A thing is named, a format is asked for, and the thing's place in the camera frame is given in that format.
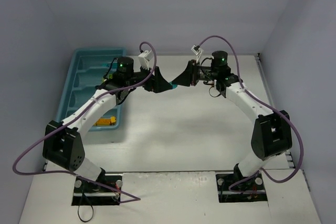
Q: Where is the teal square lego brick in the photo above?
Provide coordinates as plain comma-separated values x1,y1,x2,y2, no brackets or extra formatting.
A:
170,81,178,89

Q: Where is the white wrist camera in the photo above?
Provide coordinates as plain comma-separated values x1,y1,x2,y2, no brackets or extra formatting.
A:
191,45,204,63
138,50,154,69

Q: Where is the teal plastic compartment tray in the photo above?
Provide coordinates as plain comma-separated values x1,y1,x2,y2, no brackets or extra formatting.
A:
55,47,127,122

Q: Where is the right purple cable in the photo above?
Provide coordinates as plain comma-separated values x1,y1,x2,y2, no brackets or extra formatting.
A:
198,35,305,194

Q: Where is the long yellow lego brick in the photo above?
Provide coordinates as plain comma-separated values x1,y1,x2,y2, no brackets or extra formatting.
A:
95,118,112,126

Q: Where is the yellow smiley face lego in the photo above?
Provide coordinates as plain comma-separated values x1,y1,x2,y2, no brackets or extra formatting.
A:
110,116,117,125

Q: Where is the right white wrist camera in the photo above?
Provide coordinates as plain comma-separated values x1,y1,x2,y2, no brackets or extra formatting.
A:
191,45,204,63

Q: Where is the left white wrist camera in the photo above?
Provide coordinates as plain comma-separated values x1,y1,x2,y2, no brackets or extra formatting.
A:
138,50,154,69

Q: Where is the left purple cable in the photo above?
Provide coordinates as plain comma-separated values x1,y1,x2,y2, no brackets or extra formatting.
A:
12,41,158,204

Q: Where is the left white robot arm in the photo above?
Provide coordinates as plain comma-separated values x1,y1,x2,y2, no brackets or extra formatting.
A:
43,57,173,183

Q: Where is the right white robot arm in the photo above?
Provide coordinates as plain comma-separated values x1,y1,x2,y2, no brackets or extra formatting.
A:
172,51,292,180

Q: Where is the black loop cable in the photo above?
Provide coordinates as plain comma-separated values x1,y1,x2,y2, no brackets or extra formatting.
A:
77,204,95,222

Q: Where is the purple cable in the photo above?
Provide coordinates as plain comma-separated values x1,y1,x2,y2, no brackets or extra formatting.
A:
198,35,305,194
12,41,158,204

